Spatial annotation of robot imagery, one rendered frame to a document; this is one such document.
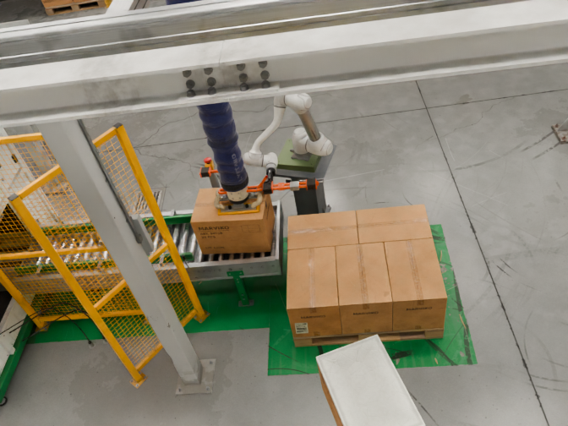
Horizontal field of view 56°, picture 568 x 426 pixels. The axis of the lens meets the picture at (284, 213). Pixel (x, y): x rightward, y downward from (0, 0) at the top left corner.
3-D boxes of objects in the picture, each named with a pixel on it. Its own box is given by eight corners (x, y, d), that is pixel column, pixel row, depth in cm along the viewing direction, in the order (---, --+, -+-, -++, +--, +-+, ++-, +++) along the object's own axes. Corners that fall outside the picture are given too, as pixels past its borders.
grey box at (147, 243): (123, 253, 341) (106, 221, 320) (125, 248, 344) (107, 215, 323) (153, 251, 338) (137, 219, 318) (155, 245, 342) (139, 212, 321)
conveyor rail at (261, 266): (22, 295, 473) (11, 281, 460) (24, 290, 477) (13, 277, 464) (278, 275, 447) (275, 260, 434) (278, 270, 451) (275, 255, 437)
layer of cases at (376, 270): (293, 337, 433) (286, 308, 405) (293, 245, 503) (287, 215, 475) (444, 328, 419) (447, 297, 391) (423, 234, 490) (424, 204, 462)
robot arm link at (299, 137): (300, 141, 496) (297, 122, 481) (316, 146, 487) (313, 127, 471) (290, 151, 488) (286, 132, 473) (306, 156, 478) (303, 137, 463)
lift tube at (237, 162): (220, 193, 416) (183, 76, 344) (222, 175, 432) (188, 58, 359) (248, 190, 414) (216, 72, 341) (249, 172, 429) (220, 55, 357)
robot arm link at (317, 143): (317, 141, 485) (337, 148, 473) (308, 155, 480) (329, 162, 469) (290, 84, 422) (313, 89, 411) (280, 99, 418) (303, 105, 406)
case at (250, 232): (202, 254, 457) (189, 222, 429) (210, 221, 485) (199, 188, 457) (270, 252, 447) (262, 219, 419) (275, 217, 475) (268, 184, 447)
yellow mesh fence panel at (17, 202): (137, 388, 437) (8, 206, 290) (129, 382, 442) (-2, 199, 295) (210, 314, 479) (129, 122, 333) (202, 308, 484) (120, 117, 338)
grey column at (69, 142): (175, 395, 427) (-34, 56, 218) (181, 361, 448) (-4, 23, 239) (211, 393, 424) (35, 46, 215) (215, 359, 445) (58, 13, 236)
